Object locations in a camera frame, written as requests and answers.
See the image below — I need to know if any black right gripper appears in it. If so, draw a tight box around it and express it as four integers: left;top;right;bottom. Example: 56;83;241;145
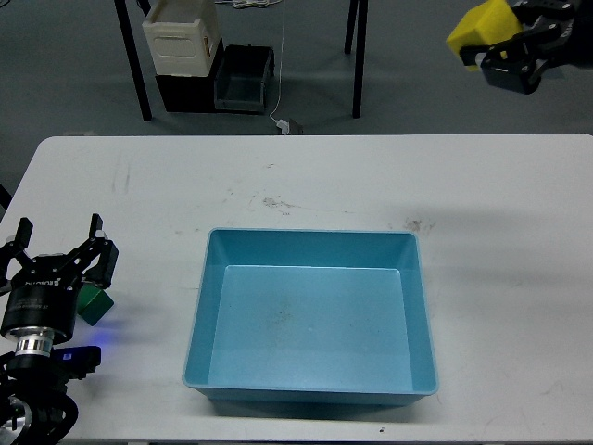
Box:
460;0;592;68

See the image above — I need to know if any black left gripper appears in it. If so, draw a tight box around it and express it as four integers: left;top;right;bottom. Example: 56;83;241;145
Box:
1;213;118;341

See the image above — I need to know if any green cube block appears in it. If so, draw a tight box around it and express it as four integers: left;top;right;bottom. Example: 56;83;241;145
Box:
77;284;114;326

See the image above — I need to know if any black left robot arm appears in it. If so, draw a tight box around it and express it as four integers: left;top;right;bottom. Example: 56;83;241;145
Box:
1;214;119;444

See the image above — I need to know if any black box under crate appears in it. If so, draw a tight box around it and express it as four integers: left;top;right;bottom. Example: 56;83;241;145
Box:
155;39;224;113

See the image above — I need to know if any black right table leg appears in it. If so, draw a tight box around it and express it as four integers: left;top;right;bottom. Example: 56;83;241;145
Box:
343;0;369;119

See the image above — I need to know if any black table leg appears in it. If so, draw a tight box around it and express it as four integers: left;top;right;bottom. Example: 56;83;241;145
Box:
114;0;152;121
343;0;369;119

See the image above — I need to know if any blue plastic tray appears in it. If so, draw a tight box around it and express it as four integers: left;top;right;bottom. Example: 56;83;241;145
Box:
183;228;439;407

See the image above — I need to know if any white plug adapter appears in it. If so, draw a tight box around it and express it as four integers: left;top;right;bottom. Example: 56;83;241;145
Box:
275;120;290;135

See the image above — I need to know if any black left table leg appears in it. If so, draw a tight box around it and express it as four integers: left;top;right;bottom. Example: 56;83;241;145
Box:
114;0;152;121

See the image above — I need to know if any dark grey storage bin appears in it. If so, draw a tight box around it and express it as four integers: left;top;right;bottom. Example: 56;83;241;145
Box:
214;44;275;114

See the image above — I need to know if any cream plastic crate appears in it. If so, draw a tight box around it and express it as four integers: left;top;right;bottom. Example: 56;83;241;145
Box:
143;0;221;77

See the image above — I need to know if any white hanging cable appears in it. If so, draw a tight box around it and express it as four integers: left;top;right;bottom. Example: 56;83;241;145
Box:
269;0;287;122

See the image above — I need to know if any white coiled cable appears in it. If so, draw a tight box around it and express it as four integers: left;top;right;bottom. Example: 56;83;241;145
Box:
215;0;283;11

